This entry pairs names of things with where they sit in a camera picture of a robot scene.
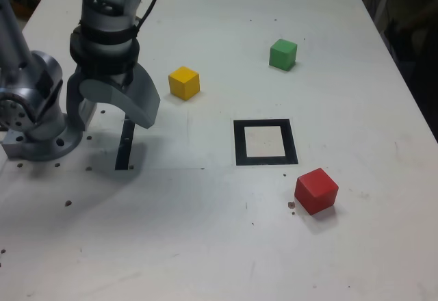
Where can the black tape strip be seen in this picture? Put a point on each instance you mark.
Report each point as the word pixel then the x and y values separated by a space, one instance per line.
pixel 123 150

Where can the black tape square outline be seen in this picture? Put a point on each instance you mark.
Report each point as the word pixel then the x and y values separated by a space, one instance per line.
pixel 239 143

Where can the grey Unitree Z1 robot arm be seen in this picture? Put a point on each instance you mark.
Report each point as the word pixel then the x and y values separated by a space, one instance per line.
pixel 41 85

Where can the red cube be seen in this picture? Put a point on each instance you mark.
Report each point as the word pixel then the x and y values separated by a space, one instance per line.
pixel 316 191

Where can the yellow cube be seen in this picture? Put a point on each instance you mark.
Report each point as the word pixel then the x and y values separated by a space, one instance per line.
pixel 183 83

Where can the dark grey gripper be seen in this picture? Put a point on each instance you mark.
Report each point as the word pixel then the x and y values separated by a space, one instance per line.
pixel 121 79

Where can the green cube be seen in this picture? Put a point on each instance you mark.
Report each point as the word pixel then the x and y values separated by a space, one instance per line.
pixel 282 54

